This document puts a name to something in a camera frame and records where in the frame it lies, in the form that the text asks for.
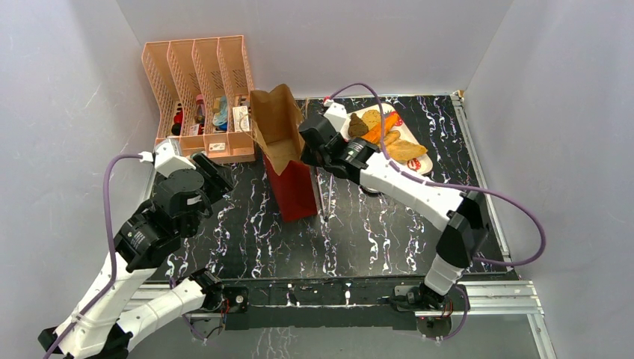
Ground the brown twisted fake bread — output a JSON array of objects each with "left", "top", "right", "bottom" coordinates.
[{"left": 348, "top": 113, "right": 369, "bottom": 138}]

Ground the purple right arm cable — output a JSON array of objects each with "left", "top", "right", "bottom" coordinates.
[{"left": 324, "top": 82, "right": 547, "bottom": 343}]

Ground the oval yellow fake bread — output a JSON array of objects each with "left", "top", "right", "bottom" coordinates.
[{"left": 386, "top": 139, "right": 428, "bottom": 163}]

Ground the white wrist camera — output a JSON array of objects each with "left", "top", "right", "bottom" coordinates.
[
  {"left": 324, "top": 99, "right": 348, "bottom": 132},
  {"left": 153, "top": 138, "right": 195, "bottom": 177}
]

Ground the pink plastic file organizer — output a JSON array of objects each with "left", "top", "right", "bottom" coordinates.
[{"left": 141, "top": 35, "right": 256, "bottom": 164}]

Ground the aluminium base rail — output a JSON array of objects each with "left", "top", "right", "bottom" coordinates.
[{"left": 93, "top": 280, "right": 546, "bottom": 319}]

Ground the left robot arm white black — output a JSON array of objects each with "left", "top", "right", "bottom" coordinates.
[{"left": 38, "top": 152, "right": 234, "bottom": 358}]

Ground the strawberry print cutting board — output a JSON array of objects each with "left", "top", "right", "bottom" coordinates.
[{"left": 340, "top": 103, "right": 433, "bottom": 176}]

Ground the white card box in organizer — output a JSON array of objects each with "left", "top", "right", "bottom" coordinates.
[{"left": 233, "top": 105, "right": 251, "bottom": 132}]

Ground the red dark bottle in organizer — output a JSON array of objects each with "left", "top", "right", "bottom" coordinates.
[{"left": 170, "top": 109, "right": 183, "bottom": 136}]

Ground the blue packet in organizer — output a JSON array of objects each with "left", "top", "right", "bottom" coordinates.
[{"left": 212, "top": 96, "right": 228, "bottom": 132}]

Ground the round yellow fake bread slice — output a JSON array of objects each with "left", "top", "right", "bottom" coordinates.
[{"left": 361, "top": 109, "right": 381, "bottom": 129}]

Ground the pink brown bottle in organizer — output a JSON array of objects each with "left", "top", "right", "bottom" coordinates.
[{"left": 194, "top": 94, "right": 206, "bottom": 125}]

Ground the red brown paper bag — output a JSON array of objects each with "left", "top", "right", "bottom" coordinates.
[{"left": 249, "top": 84, "right": 318, "bottom": 222}]

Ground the long yellow fake bread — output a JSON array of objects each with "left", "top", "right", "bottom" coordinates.
[{"left": 384, "top": 130, "right": 401, "bottom": 147}]

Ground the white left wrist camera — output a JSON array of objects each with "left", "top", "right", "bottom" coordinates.
[{"left": 153, "top": 138, "right": 195, "bottom": 177}]

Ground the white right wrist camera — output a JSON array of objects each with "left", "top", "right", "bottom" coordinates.
[{"left": 324, "top": 99, "right": 348, "bottom": 132}]

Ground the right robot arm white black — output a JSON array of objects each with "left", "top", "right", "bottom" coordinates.
[{"left": 298, "top": 115, "right": 490, "bottom": 311}]

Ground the small white label box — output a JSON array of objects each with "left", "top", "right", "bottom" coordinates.
[{"left": 208, "top": 142, "right": 226, "bottom": 153}]

